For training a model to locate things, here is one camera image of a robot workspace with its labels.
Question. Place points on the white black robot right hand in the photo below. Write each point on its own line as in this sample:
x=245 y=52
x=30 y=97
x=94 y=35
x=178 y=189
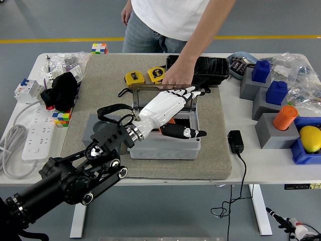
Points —
x=299 y=228

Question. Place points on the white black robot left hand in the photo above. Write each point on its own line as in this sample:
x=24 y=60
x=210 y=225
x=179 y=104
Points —
x=163 y=108

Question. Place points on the person's right hand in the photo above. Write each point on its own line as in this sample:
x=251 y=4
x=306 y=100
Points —
x=127 y=11

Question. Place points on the person's left hand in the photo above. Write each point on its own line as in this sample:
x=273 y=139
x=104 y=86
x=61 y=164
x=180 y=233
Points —
x=180 y=75

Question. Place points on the orange cylindrical battery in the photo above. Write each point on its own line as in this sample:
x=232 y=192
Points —
x=284 y=119
x=172 y=121

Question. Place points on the grey enclosure cover clear lid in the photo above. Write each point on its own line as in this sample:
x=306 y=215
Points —
x=175 y=145

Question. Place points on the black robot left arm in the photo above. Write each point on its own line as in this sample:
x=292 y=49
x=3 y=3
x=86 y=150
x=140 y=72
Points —
x=62 y=180

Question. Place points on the person's left forearm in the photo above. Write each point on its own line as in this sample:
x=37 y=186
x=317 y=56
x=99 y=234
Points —
x=203 y=37

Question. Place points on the black plastic housing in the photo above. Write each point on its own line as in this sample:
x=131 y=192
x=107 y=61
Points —
x=213 y=67

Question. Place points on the black table control panel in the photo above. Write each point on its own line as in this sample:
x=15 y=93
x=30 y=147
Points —
x=298 y=186

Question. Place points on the white table leg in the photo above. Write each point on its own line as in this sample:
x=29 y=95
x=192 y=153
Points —
x=260 y=213
x=77 y=226

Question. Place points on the person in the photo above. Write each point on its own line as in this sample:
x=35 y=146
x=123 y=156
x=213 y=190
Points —
x=170 y=15

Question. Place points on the colourful puzzle cube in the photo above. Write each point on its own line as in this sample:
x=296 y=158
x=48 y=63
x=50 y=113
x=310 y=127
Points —
x=62 y=118
x=99 y=49

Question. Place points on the light blue bowl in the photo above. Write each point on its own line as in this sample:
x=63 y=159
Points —
x=234 y=75

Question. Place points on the dark snack packets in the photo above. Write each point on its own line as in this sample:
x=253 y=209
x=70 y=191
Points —
x=238 y=65

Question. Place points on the grey holder block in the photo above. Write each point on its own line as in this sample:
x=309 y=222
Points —
x=248 y=88
x=273 y=139
x=260 y=108
x=87 y=125

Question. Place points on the blue storage bin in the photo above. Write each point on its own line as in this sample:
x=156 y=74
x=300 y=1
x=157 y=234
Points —
x=301 y=157

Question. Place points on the clear bags of small parts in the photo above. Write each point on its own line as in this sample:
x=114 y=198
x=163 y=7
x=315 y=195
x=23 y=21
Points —
x=72 y=59

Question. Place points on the grey-brown foam mat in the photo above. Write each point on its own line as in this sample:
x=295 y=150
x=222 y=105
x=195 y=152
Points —
x=200 y=170

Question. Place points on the black power adapter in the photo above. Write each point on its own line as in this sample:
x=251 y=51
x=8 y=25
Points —
x=235 y=141

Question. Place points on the blue plastic bottle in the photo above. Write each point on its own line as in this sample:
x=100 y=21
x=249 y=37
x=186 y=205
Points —
x=276 y=94
x=260 y=72

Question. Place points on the white purple small package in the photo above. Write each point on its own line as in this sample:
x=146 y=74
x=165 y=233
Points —
x=75 y=72

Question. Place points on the yellow lemon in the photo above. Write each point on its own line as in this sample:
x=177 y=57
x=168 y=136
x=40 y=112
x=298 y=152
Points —
x=311 y=139

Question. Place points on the thin metal tool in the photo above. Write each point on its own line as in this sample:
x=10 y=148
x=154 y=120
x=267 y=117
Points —
x=47 y=62

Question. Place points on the black cloth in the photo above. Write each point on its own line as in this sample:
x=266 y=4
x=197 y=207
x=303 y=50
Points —
x=62 y=90

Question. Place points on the clear bags of components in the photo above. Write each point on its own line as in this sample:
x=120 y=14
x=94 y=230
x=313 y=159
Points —
x=303 y=75

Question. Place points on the white power strip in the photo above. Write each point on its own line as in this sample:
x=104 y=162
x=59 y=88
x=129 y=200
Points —
x=37 y=135

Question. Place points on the white blue circuit breaker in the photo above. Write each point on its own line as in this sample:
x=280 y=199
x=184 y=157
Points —
x=25 y=90

